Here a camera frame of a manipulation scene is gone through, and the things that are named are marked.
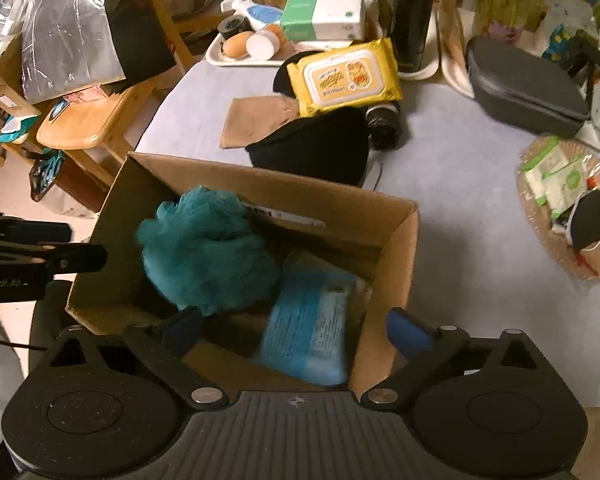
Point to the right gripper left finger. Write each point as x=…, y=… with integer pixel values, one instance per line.
x=179, y=333

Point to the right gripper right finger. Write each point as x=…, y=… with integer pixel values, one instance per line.
x=409, y=335

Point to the teal mesh bath sponge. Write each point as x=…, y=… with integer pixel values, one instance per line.
x=202, y=251

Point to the blue wipes packet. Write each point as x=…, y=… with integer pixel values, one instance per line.
x=314, y=325

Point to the black soft hat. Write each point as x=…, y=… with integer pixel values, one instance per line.
x=332, y=147

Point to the black garbage bag roll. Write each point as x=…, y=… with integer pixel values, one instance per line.
x=385, y=123

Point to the yellow wet wipes pack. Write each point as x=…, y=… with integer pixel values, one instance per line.
x=359, y=75

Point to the white strap strip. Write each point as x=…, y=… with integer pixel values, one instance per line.
x=373, y=171

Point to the black semicircle foam sponge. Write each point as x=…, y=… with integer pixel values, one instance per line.
x=281, y=82

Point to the brown cardboard box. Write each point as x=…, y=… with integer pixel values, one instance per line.
x=369, y=234

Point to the wooden chair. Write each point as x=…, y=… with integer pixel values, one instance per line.
x=103, y=123

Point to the woven round basket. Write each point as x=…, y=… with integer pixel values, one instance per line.
x=552, y=176

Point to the black half round sponge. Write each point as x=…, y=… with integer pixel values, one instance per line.
x=584, y=226

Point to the grey zip hard case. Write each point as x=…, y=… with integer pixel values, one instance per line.
x=522, y=90

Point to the white plastic tray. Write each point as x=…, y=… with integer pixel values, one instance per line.
x=429, y=67

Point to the brown egg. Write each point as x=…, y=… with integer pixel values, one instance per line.
x=235, y=47

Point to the white cap orange bottle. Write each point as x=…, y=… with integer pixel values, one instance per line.
x=266, y=42

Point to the brown paper bag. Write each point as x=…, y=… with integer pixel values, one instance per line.
x=452, y=48

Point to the black tape roll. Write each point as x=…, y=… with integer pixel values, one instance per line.
x=233, y=25

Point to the green white tissue box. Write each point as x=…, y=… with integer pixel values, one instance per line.
x=323, y=20

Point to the white spray bottle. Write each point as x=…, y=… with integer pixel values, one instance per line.
x=258, y=15

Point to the right glass vase bamboo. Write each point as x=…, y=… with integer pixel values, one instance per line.
x=501, y=20

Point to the black thermos bottle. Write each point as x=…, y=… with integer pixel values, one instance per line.
x=408, y=32

